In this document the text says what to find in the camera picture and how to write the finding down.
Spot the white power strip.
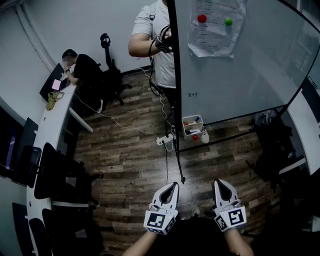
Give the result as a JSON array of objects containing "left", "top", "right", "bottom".
[{"left": 156, "top": 133, "right": 176, "bottom": 147}]

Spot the black office chair with headrest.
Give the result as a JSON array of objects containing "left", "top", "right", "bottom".
[{"left": 99, "top": 32, "right": 133, "bottom": 106}]

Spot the black power cable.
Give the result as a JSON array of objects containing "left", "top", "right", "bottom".
[{"left": 163, "top": 141, "right": 171, "bottom": 186}]

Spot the person's left forearm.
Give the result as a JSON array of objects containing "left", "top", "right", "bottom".
[{"left": 121, "top": 229, "right": 161, "bottom": 256}]

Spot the pile of colourful marker pens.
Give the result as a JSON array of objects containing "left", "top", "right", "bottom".
[{"left": 183, "top": 116, "right": 202, "bottom": 136}]

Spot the crumpled white paper sheet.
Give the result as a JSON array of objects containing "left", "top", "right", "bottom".
[{"left": 187, "top": 0, "right": 248, "bottom": 59}]

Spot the black-framed glass whiteboard on stand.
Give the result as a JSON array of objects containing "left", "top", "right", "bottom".
[{"left": 166, "top": 0, "right": 320, "bottom": 185}]

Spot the black laptop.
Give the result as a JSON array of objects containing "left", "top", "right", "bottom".
[{"left": 39, "top": 62, "right": 72, "bottom": 102}]

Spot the person's right forearm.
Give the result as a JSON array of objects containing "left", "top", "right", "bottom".
[{"left": 223, "top": 228, "right": 255, "bottom": 256}]

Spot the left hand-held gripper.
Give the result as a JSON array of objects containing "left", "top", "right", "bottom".
[{"left": 143, "top": 181, "right": 180, "bottom": 235}]

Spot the wavy white cable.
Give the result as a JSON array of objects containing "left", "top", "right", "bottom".
[{"left": 136, "top": 57, "right": 176, "bottom": 152}]

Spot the black backpack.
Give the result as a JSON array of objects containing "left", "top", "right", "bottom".
[{"left": 246, "top": 109, "right": 303, "bottom": 191}]

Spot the white side desk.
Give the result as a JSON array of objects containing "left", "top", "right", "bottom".
[{"left": 278, "top": 74, "right": 320, "bottom": 176}]

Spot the curved white desk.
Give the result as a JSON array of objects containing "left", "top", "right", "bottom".
[{"left": 26, "top": 82, "right": 95, "bottom": 256}]

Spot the beige cloth bag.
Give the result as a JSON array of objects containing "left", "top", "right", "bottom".
[{"left": 45, "top": 91, "right": 65, "bottom": 111}]

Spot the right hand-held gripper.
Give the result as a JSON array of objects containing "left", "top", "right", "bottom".
[{"left": 213, "top": 178, "right": 248, "bottom": 233}]

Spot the person's black clothing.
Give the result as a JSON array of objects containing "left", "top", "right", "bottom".
[{"left": 159, "top": 216, "right": 241, "bottom": 256}]

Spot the dark grey desk divider panel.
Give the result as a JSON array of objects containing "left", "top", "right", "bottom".
[
  {"left": 11, "top": 202, "right": 33, "bottom": 256},
  {"left": 18, "top": 117, "right": 39, "bottom": 151}
]

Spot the dark framed window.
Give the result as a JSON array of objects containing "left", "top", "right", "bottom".
[{"left": 0, "top": 104, "right": 25, "bottom": 180}]

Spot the grey bag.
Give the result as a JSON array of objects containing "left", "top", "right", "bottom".
[{"left": 254, "top": 109, "right": 278, "bottom": 126}]

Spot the white plastic holder box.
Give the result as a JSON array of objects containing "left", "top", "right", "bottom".
[{"left": 181, "top": 114, "right": 205, "bottom": 141}]

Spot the long thin white cable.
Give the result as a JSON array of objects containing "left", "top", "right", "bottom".
[{"left": 71, "top": 91, "right": 161, "bottom": 140}]

